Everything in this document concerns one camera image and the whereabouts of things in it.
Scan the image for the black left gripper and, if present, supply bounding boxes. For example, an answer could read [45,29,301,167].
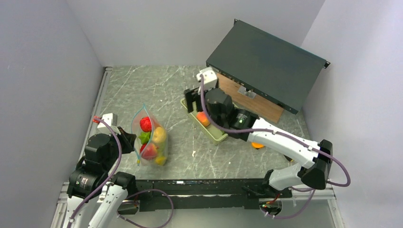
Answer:
[103,125,136,170]

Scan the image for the green bell pepper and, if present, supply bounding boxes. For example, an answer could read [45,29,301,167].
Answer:
[138,132,151,145]

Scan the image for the yellow lemon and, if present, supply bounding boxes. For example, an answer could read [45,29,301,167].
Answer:
[152,126,167,144]

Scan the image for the red apple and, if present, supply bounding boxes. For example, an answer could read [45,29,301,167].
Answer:
[139,116,153,133]

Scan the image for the clear blue-zip bag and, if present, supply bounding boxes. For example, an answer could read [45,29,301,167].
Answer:
[131,105,168,166]

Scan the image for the yellow green mango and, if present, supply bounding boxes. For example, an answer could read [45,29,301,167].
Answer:
[154,156,167,166]

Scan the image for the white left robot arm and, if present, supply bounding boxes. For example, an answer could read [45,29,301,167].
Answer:
[63,127,138,228]

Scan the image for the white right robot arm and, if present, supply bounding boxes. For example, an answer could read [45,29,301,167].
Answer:
[184,88,333,197]

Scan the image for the peach fruit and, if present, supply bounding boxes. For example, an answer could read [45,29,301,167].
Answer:
[196,112,211,127]

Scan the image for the pale green plastic basket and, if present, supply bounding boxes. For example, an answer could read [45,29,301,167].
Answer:
[180,98,228,145]

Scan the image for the wooden board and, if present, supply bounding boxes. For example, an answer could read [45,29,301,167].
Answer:
[216,73,284,123]

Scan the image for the dark metal rack box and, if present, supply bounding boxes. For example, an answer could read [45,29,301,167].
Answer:
[206,19,331,114]

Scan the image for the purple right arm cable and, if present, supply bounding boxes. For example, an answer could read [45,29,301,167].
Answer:
[199,74,351,220]

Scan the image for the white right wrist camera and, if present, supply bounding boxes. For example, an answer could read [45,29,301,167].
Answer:
[195,67,219,94]

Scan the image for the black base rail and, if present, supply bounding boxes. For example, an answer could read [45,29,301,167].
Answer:
[118,178,292,215]

